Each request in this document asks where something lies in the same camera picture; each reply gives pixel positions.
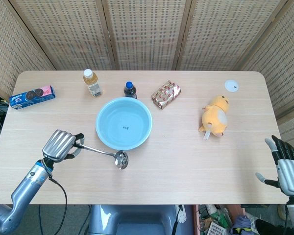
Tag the grey robot torso base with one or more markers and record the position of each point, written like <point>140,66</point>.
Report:
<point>139,220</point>

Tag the white round table grommet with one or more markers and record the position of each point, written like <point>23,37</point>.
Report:
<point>232,86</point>

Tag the silver ladle with black grip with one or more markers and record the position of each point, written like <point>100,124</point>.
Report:
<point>121,160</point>

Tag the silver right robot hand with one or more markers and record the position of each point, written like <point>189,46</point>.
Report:
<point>289,173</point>

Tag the light blue plastic bowl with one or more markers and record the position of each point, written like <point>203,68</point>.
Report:
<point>123,127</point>

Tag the yellow tea drink bottle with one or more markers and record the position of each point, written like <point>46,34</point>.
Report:
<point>93,84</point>

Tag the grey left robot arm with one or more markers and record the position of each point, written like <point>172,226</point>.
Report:
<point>27,186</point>

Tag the small cola bottle blue cap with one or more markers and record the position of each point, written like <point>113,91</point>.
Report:
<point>129,92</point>

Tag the blue pink cookie box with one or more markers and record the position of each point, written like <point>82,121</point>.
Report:
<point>31,97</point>

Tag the black bag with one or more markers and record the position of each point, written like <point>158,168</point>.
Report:
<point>270,227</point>

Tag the purple cloth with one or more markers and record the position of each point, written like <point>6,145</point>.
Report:
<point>243,224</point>

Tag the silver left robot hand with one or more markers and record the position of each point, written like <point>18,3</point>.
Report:
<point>58,145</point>

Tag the woven rattan screen panel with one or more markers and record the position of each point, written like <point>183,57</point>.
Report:
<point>284,68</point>
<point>218,31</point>
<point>71,31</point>
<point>147,31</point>
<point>12,49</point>

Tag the gold foil snack package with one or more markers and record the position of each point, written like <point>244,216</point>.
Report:
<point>166,94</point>

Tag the yellow plush toy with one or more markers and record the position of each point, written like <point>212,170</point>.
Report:
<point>214,115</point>

